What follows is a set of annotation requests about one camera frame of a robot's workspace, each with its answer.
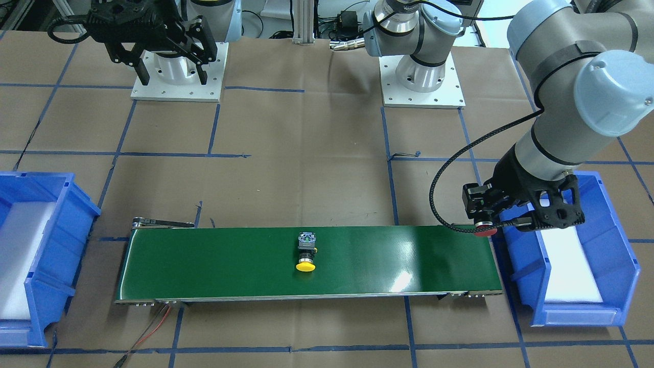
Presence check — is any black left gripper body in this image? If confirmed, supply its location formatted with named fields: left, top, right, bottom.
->
left=462, top=148, right=586, bottom=232

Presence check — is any white foam pad destination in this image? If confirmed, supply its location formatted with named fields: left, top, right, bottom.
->
left=1, top=202, right=56, bottom=320

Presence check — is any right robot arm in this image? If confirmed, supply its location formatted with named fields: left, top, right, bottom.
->
left=83, top=1, right=242, bottom=86

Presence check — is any red black conveyor wire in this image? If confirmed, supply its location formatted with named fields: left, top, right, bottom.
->
left=113, top=303, right=173, bottom=368

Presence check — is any aluminium profile post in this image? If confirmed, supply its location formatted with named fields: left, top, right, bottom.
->
left=291, top=1, right=317, bottom=44

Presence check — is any white foam pad source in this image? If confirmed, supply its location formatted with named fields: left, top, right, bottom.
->
left=538, top=227, right=603, bottom=304

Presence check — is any blue source bin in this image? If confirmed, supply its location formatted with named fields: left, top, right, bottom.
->
left=493, top=171, right=641, bottom=328

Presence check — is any red push button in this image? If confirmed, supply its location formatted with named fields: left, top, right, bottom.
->
left=474, top=221, right=498, bottom=237

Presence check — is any yellow push button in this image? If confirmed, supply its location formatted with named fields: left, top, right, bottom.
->
left=296, top=232, right=317, bottom=272

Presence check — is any green conveyor belt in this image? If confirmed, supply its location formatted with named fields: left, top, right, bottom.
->
left=115, top=225, right=502, bottom=305

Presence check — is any black braided cable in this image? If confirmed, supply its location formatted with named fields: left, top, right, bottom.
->
left=48, top=15, right=92, bottom=45
left=429, top=110, right=542, bottom=234

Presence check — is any blue destination bin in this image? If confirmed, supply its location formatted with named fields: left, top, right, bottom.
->
left=1, top=171, right=101, bottom=349

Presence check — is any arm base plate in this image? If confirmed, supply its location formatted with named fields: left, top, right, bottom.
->
left=379, top=54, right=466, bottom=109
left=131, top=42, right=229, bottom=102

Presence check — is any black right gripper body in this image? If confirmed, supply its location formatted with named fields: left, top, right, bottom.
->
left=84, top=1, right=217, bottom=64

